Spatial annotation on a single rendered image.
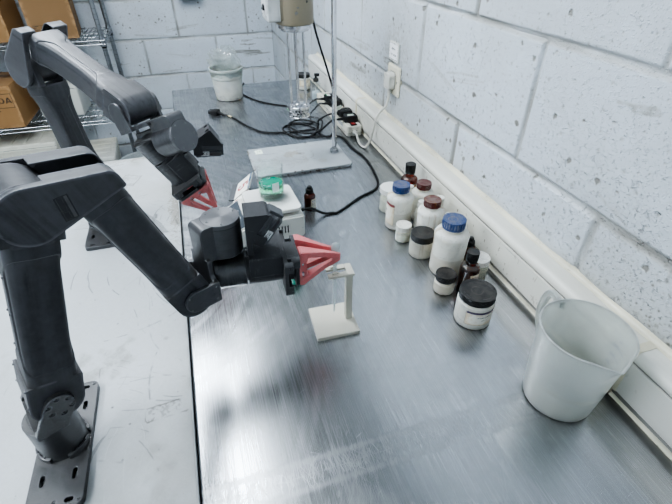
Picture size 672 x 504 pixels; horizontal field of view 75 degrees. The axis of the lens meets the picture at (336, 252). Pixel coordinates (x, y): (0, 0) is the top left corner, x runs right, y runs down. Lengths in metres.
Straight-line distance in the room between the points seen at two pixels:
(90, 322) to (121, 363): 0.14
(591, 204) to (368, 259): 0.45
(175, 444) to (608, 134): 0.80
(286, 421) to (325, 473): 0.10
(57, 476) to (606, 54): 0.99
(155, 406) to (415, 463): 0.41
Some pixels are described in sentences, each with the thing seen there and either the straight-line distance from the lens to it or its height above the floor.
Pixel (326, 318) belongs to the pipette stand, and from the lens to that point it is 0.84.
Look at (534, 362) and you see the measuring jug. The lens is 0.74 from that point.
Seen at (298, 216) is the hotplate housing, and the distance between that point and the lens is 1.02.
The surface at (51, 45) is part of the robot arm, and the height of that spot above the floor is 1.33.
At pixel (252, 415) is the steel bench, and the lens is 0.74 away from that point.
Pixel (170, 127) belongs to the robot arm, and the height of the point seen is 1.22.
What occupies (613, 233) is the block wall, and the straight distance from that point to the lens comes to 0.82.
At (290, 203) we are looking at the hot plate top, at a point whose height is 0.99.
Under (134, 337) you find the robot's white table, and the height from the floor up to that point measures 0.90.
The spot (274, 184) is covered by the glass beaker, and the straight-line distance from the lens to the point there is 1.02.
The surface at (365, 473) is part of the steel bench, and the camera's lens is 0.68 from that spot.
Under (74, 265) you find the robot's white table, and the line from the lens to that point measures 1.13.
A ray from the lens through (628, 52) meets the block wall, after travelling 0.79.
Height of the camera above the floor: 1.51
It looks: 37 degrees down
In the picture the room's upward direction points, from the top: straight up
